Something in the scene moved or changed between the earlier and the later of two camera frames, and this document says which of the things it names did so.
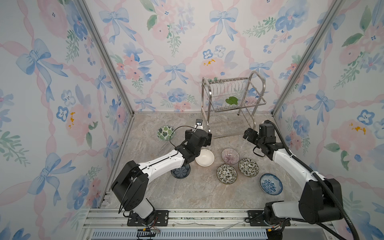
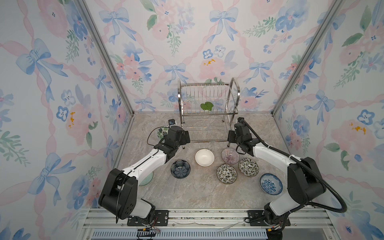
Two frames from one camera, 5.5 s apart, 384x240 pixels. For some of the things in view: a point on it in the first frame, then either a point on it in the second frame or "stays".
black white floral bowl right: (248, 167) stays
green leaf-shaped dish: (231, 100) → (207, 105)
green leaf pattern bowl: (164, 132) stays
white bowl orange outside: (205, 158) stays
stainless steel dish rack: (233, 94) → (207, 110)
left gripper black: (208, 140) → (184, 140)
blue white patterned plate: (271, 184) stays
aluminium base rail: (200, 224) stays
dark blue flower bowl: (182, 172) stays
